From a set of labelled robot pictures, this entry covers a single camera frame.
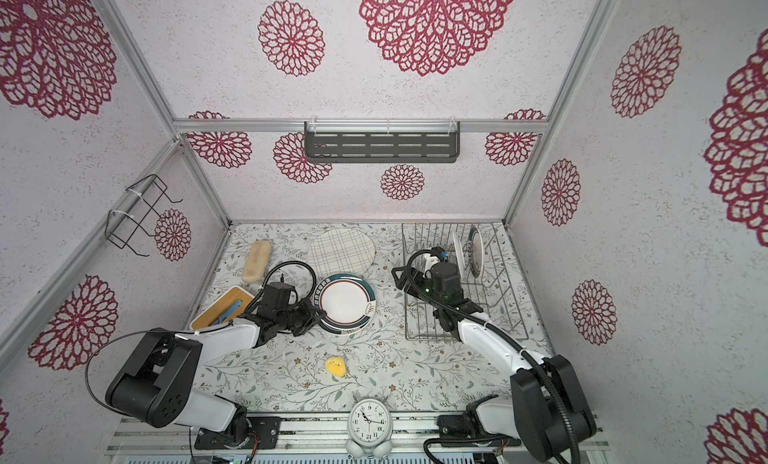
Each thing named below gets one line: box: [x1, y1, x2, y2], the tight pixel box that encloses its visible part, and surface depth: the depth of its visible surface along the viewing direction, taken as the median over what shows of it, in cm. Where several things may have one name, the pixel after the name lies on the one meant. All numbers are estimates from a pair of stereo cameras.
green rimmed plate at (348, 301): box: [314, 273, 377, 336], surface depth 96 cm
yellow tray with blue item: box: [189, 286, 255, 330], surface depth 94 cm
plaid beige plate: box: [307, 228, 376, 281], surface depth 114 cm
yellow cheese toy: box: [326, 357, 347, 377], surface depth 85 cm
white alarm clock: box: [346, 398, 393, 458], surface depth 72 cm
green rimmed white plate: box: [318, 310, 375, 336], surface depth 92 cm
